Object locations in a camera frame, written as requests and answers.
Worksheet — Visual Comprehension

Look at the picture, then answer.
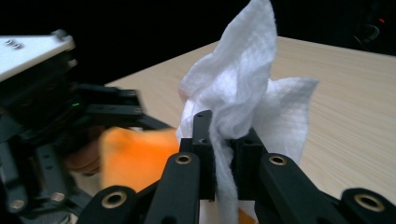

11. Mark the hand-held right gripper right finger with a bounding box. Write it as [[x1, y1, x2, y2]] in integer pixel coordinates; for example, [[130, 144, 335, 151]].
[[231, 127, 269, 201]]

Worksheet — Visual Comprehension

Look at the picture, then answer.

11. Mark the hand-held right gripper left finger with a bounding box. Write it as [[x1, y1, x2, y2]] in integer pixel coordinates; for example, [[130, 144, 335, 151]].
[[179, 109, 218, 202]]

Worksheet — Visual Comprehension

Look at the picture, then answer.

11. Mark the orange plush toy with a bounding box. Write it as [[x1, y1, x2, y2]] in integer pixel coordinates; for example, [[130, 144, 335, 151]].
[[98, 125, 260, 224]]

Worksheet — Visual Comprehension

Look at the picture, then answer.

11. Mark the white wet wipe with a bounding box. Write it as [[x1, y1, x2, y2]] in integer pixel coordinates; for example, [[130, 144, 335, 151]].
[[175, 0, 320, 224]]

